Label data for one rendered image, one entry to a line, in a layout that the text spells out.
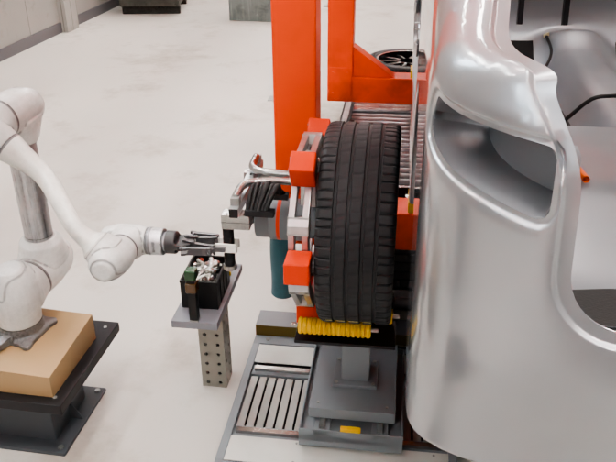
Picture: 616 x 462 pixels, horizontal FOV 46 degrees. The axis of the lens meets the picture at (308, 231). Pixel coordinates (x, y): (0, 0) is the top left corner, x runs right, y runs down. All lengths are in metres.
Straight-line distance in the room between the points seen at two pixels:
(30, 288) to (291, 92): 1.15
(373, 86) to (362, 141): 2.51
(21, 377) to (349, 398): 1.12
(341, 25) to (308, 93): 1.94
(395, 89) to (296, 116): 2.01
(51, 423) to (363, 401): 1.14
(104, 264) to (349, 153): 0.78
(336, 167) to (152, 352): 1.49
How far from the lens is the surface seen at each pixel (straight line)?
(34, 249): 2.78
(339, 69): 4.69
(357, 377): 2.70
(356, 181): 2.11
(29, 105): 2.57
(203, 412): 2.96
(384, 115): 5.31
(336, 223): 2.09
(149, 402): 3.04
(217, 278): 2.68
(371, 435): 2.61
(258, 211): 2.20
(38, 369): 2.67
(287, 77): 2.72
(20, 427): 2.99
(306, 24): 2.67
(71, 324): 2.83
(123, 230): 2.36
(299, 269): 2.10
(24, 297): 2.69
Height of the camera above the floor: 1.94
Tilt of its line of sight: 27 degrees down
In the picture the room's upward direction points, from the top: straight up
